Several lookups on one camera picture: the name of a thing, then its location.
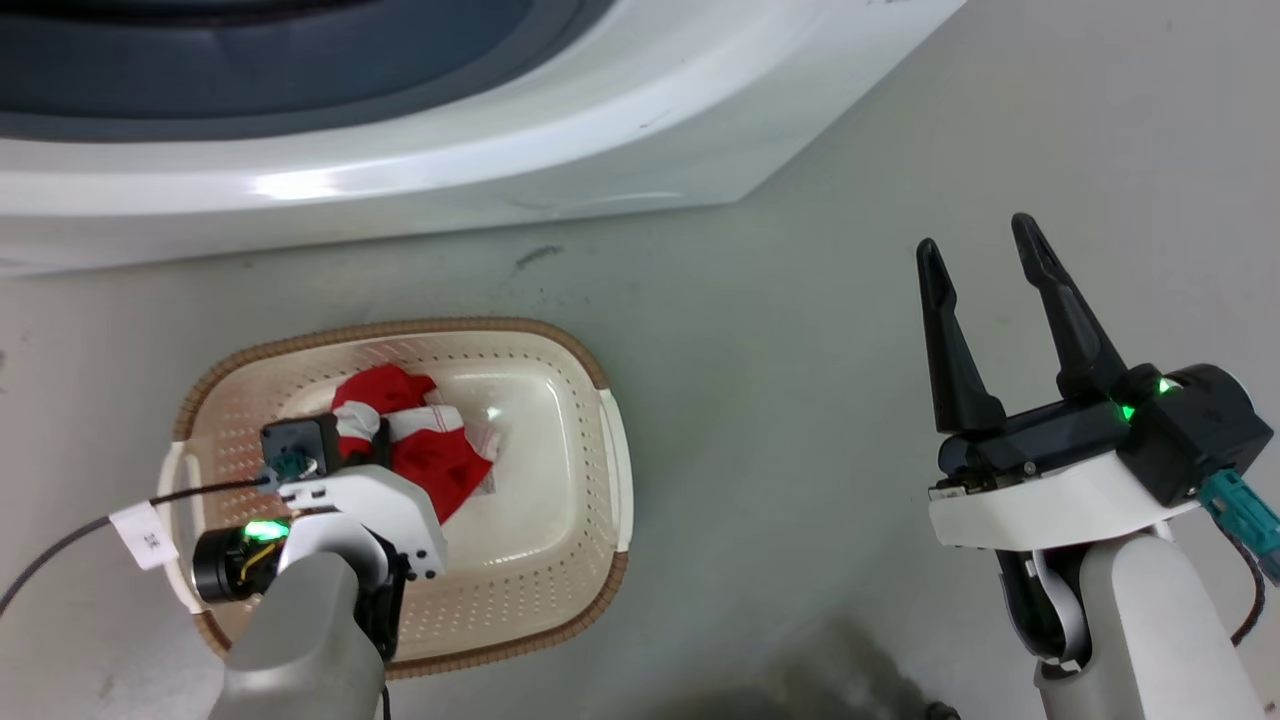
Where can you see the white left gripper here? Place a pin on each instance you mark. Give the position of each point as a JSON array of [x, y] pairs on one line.
[[385, 510]]

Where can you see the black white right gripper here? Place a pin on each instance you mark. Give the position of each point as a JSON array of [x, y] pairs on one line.
[[1050, 480]]

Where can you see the red and white garment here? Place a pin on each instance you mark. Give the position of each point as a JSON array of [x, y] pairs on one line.
[[435, 465]]

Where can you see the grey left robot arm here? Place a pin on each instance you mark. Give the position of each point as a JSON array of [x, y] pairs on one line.
[[300, 640]]

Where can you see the cream laundry basket brown rim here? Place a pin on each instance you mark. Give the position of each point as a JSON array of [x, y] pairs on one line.
[[540, 470]]

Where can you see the white washing machine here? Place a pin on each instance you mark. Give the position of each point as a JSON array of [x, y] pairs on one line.
[[600, 120]]

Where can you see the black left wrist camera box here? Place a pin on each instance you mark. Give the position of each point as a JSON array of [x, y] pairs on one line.
[[298, 445]]

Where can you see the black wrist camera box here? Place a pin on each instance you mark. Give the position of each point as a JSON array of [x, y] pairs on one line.
[[1195, 430], [298, 445]]

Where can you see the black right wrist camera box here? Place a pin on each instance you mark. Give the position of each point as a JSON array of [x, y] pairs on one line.
[[1195, 430]]

